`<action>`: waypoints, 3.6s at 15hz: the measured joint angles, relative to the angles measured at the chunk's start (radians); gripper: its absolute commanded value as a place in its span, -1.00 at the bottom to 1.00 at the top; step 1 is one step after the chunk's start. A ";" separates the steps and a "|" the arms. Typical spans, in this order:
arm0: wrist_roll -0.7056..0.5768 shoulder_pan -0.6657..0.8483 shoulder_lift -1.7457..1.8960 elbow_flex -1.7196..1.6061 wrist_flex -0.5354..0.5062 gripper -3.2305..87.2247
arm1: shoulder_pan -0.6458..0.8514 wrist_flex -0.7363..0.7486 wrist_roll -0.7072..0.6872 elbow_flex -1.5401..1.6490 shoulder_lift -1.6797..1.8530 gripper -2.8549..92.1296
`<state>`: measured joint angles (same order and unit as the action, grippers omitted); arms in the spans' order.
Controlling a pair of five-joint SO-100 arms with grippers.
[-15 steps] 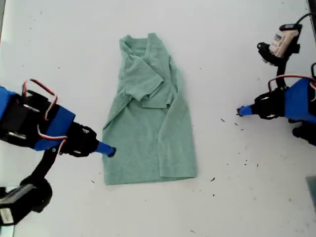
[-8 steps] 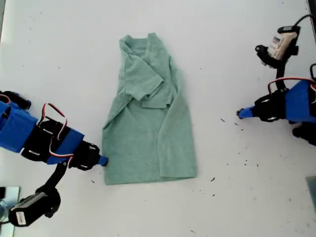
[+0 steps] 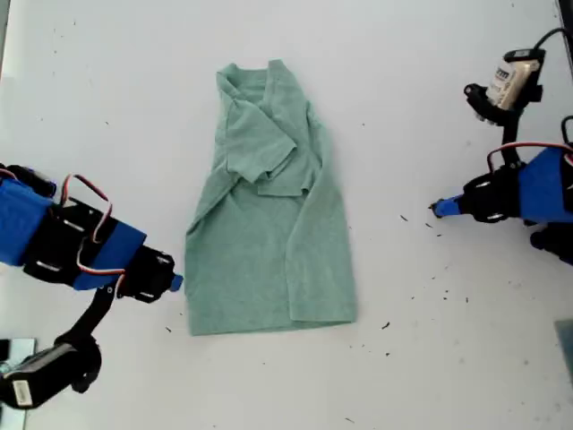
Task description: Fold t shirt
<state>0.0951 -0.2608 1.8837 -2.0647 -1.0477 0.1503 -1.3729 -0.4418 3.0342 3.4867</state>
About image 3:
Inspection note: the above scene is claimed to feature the red white servo wire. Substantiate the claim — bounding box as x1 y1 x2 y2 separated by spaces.
486 116 573 174
60 173 127 275

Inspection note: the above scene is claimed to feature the black camera cable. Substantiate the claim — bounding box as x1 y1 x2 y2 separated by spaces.
535 27 573 53

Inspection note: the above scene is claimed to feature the green t-shirt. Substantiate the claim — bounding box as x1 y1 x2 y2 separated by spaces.
184 57 358 337

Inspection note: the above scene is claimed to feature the black camera box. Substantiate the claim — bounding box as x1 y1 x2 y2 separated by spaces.
463 47 547 125
0 333 103 411

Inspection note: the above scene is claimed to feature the black camera stalk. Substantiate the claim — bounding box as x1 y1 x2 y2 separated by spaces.
66 275 126 341
500 114 525 169

